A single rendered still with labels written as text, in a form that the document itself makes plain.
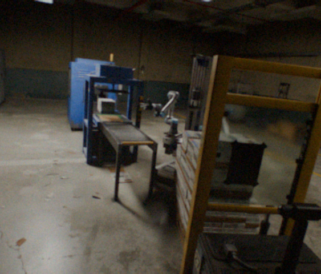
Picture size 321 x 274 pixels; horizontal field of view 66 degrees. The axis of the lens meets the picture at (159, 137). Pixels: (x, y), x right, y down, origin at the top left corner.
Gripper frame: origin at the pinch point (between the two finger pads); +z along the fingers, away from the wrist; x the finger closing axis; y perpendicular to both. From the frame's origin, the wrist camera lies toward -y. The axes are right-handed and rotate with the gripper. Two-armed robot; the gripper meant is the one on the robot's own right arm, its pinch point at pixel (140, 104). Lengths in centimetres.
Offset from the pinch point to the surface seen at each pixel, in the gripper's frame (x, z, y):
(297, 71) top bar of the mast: -232, 28, -86
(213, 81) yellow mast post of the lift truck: -212, 72, -73
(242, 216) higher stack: -218, 11, 32
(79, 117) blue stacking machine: 305, 5, 123
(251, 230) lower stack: -209, -26, 65
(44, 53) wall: 843, 14, 28
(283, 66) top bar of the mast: -227, 37, -87
